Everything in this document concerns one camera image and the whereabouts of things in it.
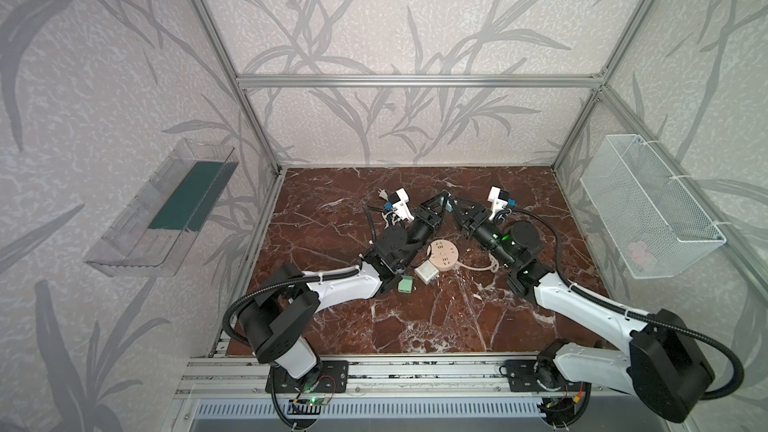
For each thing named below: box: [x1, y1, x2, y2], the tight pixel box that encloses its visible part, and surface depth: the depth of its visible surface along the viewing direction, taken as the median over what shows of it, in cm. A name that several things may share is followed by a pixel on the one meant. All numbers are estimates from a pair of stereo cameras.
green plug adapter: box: [398, 275, 414, 294], surface depth 89 cm
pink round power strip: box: [427, 239, 459, 272], surface depth 96 cm
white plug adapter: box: [414, 260, 440, 285], surface depth 91 cm
